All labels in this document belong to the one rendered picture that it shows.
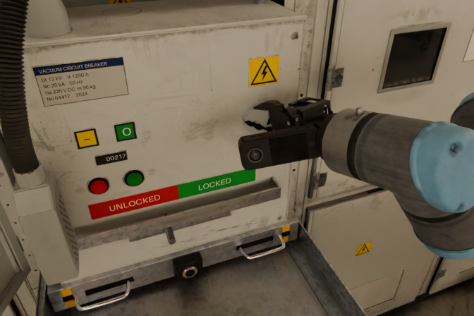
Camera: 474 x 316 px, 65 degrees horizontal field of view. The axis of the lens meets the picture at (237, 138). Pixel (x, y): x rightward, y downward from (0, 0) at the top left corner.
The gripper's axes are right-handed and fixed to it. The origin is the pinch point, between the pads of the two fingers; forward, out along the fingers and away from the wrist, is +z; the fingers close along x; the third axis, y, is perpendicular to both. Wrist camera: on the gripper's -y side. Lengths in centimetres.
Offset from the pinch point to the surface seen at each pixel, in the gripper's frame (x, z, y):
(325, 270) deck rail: -36.2, -5.6, 10.9
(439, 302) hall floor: -122, 16, 102
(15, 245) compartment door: -21, 33, -41
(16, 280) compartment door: -30, 35, -44
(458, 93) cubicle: -13, -2, 71
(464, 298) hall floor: -124, 11, 113
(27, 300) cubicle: -39, 39, -44
